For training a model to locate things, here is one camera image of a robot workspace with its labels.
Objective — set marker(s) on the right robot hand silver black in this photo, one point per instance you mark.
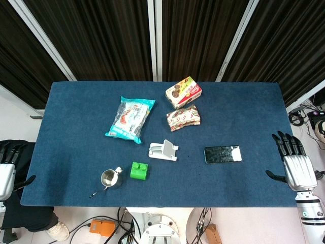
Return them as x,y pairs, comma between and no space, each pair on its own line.
299,172

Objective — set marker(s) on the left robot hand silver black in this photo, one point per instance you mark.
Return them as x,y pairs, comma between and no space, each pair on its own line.
6,178

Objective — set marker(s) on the black smartphone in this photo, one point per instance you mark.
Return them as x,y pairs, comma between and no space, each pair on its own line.
221,154

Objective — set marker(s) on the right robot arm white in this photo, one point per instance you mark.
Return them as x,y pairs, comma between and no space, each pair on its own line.
312,216

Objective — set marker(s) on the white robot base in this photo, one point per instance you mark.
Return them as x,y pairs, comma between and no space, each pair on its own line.
160,228

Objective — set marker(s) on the white folding phone stand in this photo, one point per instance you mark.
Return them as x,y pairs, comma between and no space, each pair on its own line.
162,152

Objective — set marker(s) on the black trouser leg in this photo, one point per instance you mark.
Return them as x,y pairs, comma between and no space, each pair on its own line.
28,216

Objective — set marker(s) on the black electronic device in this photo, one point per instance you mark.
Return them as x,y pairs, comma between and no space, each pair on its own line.
317,117

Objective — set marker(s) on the white sneaker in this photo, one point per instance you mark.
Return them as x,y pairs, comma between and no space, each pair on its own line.
59,231

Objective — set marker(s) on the blue felt table cloth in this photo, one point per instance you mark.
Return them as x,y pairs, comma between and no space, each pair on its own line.
76,142

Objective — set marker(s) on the steel gooseneck pitcher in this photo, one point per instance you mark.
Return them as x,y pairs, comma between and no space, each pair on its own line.
110,178

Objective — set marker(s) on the small brown cardboard box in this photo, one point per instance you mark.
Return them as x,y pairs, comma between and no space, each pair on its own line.
213,235

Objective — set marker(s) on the orange box device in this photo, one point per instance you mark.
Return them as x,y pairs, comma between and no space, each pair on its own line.
101,228

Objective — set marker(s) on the dark pleated curtain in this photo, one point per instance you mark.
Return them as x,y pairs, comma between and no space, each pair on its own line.
101,38
284,45
20,63
200,38

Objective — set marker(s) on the foil biscuit packet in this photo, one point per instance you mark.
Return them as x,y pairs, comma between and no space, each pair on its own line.
184,118

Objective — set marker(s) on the green plastic building block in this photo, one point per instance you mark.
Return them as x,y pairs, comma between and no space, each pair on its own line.
139,172

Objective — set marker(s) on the teal snack bag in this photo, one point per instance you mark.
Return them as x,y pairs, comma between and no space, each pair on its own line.
130,119

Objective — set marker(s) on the biscuit carton box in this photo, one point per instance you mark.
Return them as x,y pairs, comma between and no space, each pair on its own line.
182,92

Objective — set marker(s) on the white metal frame beam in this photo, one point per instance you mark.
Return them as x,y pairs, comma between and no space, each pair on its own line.
17,100
307,95

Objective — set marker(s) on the white metal frame post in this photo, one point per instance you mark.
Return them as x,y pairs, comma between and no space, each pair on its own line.
43,38
151,38
159,38
237,40

